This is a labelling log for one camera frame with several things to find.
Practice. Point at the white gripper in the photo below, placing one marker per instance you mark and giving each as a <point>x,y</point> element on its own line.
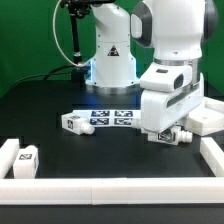
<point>169,94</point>

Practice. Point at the white square tabletop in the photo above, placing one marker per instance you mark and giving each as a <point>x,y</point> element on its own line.
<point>207,118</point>

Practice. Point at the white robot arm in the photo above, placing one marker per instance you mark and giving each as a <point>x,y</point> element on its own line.
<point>174,29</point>

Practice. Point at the white U-shaped fence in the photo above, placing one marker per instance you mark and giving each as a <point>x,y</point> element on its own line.
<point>122,190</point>

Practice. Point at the white tag sheet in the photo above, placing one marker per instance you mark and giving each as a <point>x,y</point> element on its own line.
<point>109,117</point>

